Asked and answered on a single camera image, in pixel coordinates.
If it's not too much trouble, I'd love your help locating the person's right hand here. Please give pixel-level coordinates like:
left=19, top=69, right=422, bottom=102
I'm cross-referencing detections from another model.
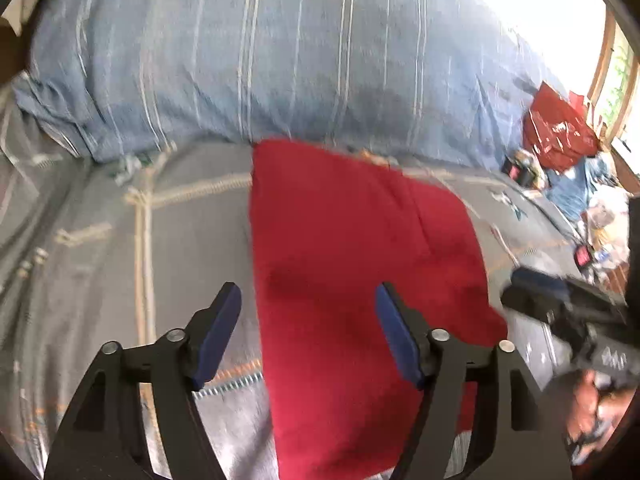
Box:
left=566, top=370, right=636, bottom=466

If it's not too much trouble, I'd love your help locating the blue plaid pillow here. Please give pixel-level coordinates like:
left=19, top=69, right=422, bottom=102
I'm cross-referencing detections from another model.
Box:
left=13, top=0, right=544, bottom=169

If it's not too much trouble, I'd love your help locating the blue denim clothing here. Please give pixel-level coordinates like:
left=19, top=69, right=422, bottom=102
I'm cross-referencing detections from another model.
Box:
left=544, top=152, right=617, bottom=222

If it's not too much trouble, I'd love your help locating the black device with red label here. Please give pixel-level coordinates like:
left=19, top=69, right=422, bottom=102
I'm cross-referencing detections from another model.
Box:
left=501, top=148, right=546, bottom=190

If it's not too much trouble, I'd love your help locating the black red-labelled gadget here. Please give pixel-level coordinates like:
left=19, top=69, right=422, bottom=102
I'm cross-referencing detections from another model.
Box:
left=574, top=244, right=593, bottom=271

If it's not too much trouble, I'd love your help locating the red knit garment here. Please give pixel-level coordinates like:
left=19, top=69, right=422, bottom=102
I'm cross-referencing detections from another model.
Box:
left=250, top=140, right=506, bottom=479

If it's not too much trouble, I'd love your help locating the grey patterned bed sheet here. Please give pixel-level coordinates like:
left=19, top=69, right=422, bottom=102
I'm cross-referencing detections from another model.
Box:
left=0, top=79, right=591, bottom=480

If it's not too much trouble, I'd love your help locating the red plastic bag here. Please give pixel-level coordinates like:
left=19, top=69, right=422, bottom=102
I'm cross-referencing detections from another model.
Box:
left=523, top=81, right=600, bottom=174

